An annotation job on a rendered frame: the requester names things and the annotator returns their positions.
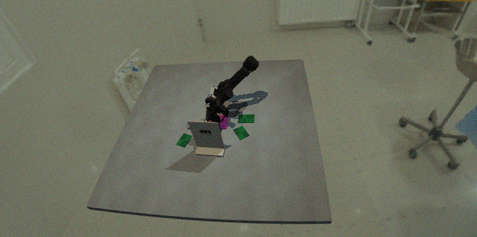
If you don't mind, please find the translucent pink square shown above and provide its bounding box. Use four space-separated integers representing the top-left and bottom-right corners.
219 115 229 129

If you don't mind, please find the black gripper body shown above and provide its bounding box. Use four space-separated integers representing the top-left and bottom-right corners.
205 97 223 123

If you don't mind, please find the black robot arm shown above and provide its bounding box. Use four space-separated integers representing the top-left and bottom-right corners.
213 56 259 116

